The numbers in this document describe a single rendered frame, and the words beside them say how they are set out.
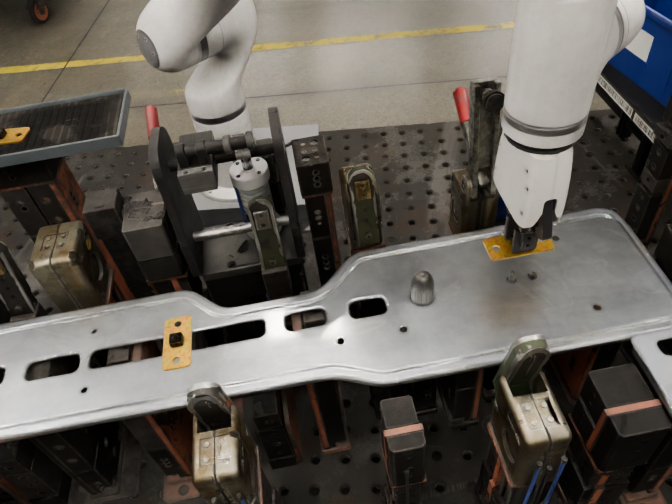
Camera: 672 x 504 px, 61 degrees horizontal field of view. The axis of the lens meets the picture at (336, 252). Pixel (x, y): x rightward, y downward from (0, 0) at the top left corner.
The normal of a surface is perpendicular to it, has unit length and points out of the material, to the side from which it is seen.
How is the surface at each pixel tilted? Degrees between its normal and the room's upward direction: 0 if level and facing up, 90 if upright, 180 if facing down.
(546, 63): 90
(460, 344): 0
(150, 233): 90
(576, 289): 0
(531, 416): 0
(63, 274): 90
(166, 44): 80
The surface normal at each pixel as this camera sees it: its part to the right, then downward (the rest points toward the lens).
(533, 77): -0.63, 0.61
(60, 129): -0.11, -0.68
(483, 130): 0.14, 0.60
